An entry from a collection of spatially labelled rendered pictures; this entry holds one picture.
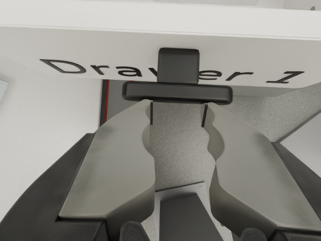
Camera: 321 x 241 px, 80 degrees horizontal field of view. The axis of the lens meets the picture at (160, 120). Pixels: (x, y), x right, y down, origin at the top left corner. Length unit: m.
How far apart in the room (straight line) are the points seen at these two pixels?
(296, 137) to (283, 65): 1.05
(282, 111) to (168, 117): 0.61
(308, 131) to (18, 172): 1.21
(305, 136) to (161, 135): 0.74
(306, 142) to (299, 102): 0.22
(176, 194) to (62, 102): 0.86
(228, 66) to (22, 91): 0.28
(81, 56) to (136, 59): 0.04
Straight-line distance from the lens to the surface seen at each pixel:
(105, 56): 0.16
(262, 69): 0.19
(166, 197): 1.07
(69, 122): 0.31
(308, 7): 0.23
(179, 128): 1.04
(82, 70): 0.21
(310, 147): 1.26
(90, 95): 0.30
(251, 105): 1.15
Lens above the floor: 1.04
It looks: 87 degrees down
